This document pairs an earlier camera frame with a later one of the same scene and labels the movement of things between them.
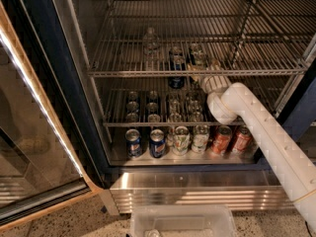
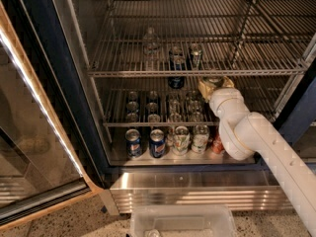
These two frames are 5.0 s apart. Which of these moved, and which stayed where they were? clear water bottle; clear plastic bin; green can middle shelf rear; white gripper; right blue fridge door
Moved: white gripper
Stayed: right blue fridge door; green can middle shelf rear; clear water bottle; clear plastic bin
